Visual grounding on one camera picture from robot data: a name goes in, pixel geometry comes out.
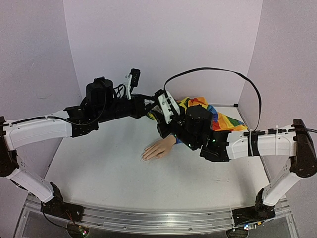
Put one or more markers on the colourful rainbow jacket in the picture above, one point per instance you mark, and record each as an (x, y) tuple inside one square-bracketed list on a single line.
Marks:
[(220, 121)]

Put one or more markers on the clear nail polish bottle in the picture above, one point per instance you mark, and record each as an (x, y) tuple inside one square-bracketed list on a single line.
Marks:
[(152, 105)]

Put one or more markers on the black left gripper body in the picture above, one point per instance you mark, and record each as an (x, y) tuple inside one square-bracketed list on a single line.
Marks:
[(111, 112)]

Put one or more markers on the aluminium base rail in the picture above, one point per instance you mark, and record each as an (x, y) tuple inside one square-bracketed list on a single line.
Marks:
[(101, 222)]

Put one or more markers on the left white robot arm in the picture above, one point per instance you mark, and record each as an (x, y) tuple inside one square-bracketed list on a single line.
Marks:
[(15, 134)]

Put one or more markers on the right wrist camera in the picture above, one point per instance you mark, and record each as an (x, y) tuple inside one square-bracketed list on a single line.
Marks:
[(169, 106)]

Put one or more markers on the mannequin hand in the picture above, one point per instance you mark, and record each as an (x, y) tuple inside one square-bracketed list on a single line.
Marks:
[(159, 149)]

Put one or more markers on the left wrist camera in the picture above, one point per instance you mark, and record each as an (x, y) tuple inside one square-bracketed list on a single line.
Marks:
[(131, 81)]

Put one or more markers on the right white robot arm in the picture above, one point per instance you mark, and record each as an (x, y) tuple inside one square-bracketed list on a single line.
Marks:
[(293, 141)]

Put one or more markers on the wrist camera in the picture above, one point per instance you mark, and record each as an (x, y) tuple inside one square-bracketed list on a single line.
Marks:
[(169, 106), (131, 81)]

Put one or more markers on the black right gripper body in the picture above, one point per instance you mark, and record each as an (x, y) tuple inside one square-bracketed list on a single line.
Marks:
[(163, 127)]

